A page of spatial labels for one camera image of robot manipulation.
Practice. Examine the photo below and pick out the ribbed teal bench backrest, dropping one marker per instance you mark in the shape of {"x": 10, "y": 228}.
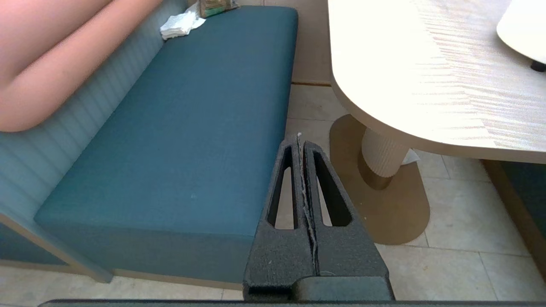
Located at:
{"x": 64, "y": 140}

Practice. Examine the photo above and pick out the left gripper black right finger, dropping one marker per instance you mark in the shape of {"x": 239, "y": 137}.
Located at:
{"x": 349, "y": 256}

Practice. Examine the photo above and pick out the dark teal seat cushion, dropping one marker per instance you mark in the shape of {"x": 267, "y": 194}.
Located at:
{"x": 529, "y": 192}
{"x": 170, "y": 149}

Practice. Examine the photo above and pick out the green snack bag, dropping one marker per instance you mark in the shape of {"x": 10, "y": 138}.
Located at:
{"x": 215, "y": 6}

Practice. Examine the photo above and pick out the pink bench bolster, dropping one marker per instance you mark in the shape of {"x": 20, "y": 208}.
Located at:
{"x": 64, "y": 55}

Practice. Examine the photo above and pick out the white paper scrap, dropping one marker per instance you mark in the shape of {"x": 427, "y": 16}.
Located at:
{"x": 411, "y": 157}

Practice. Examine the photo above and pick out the crumpled white tissue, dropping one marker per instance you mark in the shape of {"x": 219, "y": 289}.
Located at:
{"x": 179, "y": 25}

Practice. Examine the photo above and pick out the clear water dispenser white base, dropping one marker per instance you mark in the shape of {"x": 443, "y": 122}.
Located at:
{"x": 524, "y": 25}

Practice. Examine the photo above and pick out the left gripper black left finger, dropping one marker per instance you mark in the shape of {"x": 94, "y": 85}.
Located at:
{"x": 277, "y": 256}

